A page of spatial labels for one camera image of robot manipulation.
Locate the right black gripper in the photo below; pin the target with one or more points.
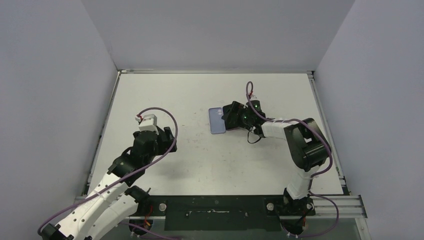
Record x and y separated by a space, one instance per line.
232 116

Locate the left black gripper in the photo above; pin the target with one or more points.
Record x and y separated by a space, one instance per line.
165 145

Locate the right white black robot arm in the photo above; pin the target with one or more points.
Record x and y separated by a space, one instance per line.
307 145

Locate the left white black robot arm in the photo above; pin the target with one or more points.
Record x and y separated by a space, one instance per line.
123 172

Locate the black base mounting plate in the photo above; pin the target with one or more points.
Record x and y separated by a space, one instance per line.
223 212

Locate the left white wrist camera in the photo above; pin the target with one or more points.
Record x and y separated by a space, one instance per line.
147 123

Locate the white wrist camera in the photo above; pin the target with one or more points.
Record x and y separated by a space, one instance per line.
253 99
147 123

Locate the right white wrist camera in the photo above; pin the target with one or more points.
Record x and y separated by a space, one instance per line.
253 99

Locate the aluminium table frame rail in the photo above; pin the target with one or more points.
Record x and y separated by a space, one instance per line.
349 206

